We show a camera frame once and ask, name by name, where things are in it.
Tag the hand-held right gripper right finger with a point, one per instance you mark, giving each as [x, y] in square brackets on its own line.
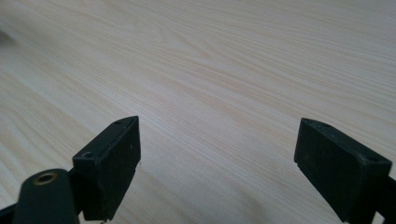
[336, 174]

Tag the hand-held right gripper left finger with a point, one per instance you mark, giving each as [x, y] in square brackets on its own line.
[107, 174]

